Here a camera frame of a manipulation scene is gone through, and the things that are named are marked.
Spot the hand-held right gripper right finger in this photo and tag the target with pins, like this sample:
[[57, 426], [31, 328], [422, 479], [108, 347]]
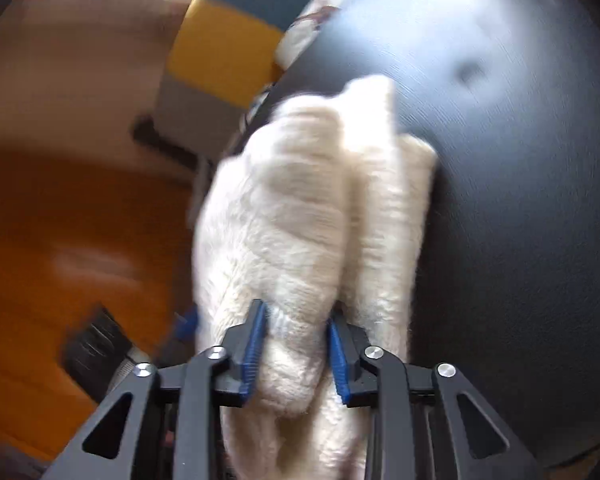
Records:
[[337, 355]]

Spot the cream knit sweater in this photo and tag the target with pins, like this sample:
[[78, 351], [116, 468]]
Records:
[[290, 210]]

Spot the grey yellow blue sofa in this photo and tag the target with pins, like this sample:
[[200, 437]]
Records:
[[220, 50]]

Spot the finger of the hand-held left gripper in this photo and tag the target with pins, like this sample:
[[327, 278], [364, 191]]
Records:
[[185, 327]]

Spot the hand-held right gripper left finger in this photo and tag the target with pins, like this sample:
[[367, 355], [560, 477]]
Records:
[[252, 355]]

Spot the deer print pillow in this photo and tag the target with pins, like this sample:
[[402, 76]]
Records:
[[310, 25]]

